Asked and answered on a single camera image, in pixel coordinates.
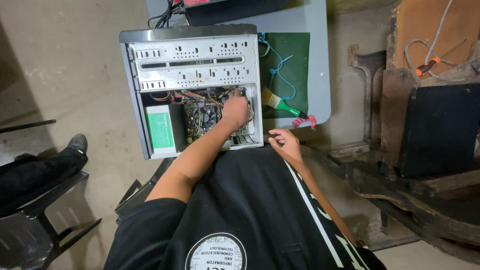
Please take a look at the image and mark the person's right hand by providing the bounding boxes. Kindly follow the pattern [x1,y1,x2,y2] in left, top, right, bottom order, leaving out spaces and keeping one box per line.
[268,128,304,163]

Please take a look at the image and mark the person's left hand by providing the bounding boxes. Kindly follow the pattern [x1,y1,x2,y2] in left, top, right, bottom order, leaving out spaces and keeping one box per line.
[219,89,250,132]

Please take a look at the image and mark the black processor cooling fan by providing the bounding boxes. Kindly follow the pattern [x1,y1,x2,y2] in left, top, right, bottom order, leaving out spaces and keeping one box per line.
[193,107,219,130]

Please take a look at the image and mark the computer motherboard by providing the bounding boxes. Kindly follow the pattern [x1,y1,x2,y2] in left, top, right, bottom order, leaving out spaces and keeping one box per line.
[183,88,253,145]

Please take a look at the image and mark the grey computer case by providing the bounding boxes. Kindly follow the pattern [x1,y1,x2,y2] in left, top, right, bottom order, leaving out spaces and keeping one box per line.
[119,23,264,161]

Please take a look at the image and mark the green work mat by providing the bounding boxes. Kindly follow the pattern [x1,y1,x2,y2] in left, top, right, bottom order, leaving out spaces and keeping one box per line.
[258,32,311,120]

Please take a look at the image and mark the person's black shirt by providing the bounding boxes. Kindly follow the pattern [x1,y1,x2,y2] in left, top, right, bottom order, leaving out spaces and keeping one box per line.
[103,144,387,270]

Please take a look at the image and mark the power supply with green label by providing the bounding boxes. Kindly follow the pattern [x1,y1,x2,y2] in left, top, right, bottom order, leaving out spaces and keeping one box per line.
[144,104,185,155]

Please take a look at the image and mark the black electronic device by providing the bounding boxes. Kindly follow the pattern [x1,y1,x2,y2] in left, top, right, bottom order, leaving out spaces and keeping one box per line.
[183,0,291,27]

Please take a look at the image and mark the black panel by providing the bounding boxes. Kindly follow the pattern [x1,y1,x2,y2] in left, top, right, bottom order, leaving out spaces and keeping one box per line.
[398,83,480,179]

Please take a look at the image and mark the brown wooden board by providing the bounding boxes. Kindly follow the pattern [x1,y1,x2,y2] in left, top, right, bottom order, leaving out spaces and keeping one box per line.
[386,0,480,81]

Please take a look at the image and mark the black rod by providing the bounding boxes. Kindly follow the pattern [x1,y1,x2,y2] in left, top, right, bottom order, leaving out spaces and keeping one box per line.
[0,119,57,134]

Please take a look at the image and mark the black plastic chair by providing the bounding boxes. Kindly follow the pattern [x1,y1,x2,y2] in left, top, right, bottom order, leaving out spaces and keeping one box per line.
[0,170,103,270]

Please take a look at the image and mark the pink and black coiled cord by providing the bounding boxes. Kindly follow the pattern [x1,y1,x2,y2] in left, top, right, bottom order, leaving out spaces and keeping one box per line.
[292,115,317,130]

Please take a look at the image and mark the green handled paintbrush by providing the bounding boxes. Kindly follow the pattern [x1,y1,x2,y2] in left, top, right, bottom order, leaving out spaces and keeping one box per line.
[261,87,309,120]

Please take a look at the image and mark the blue coiled cable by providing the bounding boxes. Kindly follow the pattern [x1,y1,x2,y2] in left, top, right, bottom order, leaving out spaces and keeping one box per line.
[258,33,297,101]

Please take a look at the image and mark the bundle of coloured wires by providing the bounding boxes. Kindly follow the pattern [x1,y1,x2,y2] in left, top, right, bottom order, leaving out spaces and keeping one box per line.
[150,88,226,110]

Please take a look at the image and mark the rusty metal frame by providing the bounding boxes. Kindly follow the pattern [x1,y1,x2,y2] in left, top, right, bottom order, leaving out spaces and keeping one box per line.
[300,44,480,263]

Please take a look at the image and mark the black cables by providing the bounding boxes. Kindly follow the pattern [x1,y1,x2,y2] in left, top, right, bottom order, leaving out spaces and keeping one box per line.
[147,0,186,29]

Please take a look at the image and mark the orange handled screwdriver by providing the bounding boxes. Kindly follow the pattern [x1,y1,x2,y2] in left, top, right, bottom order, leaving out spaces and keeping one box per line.
[415,57,441,77]

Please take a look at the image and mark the grey cable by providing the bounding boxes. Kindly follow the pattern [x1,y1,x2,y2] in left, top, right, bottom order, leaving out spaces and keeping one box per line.
[404,0,470,82]

